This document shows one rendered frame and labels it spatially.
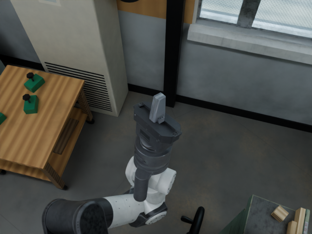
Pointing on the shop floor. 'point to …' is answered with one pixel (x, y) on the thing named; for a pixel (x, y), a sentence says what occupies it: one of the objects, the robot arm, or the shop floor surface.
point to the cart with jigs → (40, 122)
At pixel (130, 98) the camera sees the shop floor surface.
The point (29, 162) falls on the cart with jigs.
